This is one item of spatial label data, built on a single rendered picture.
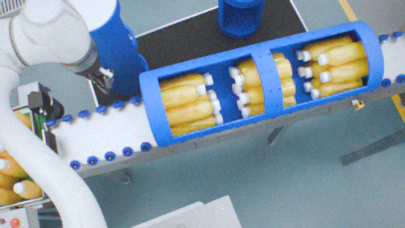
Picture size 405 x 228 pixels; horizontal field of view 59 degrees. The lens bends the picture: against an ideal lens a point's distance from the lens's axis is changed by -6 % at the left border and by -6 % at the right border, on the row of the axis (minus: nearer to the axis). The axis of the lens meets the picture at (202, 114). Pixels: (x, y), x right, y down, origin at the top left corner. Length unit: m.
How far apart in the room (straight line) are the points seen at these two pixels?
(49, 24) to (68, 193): 0.28
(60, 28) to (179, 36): 1.92
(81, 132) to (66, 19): 1.00
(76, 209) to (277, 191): 1.97
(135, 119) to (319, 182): 1.38
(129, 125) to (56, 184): 0.99
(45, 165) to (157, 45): 1.99
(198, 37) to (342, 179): 1.33
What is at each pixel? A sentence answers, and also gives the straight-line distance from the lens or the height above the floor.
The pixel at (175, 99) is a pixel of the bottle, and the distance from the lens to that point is 1.32.
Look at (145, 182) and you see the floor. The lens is 2.49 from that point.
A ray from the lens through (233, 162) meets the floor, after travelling 2.47.
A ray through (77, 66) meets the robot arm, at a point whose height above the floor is 1.73.
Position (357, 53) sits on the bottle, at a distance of 1.48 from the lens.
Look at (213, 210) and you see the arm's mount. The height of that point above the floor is 1.07.
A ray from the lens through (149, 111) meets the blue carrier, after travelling 1.28.
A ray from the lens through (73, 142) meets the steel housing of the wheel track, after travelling 1.65.
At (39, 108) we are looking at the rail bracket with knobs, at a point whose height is 0.98.
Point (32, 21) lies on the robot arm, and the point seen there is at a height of 1.90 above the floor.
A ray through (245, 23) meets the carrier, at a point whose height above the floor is 0.16.
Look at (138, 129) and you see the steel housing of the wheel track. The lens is 1.59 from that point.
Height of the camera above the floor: 2.44
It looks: 75 degrees down
